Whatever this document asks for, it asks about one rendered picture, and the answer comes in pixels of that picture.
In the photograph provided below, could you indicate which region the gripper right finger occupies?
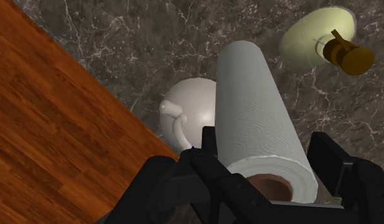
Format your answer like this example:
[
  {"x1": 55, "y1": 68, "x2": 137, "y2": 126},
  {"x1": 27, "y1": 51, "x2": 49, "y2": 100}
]
[{"x1": 306, "y1": 131, "x2": 384, "y2": 224}]

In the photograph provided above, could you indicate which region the pale green bottle with brown cap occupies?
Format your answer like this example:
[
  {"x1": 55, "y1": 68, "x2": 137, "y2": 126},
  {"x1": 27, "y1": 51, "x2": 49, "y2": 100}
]
[{"x1": 279, "y1": 6, "x2": 376, "y2": 77}]

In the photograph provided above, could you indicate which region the white paper towel roll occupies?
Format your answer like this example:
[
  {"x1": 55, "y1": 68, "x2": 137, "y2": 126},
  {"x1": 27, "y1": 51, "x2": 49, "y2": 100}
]
[{"x1": 215, "y1": 40, "x2": 319, "y2": 204}]

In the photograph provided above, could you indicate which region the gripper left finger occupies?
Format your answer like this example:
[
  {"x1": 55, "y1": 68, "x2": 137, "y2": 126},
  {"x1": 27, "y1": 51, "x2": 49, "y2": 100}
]
[{"x1": 105, "y1": 125, "x2": 274, "y2": 224}]

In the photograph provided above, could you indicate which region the white round teapot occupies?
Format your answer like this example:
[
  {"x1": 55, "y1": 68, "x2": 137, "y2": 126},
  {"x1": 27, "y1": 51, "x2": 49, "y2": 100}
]
[{"x1": 159, "y1": 77, "x2": 218, "y2": 152}]

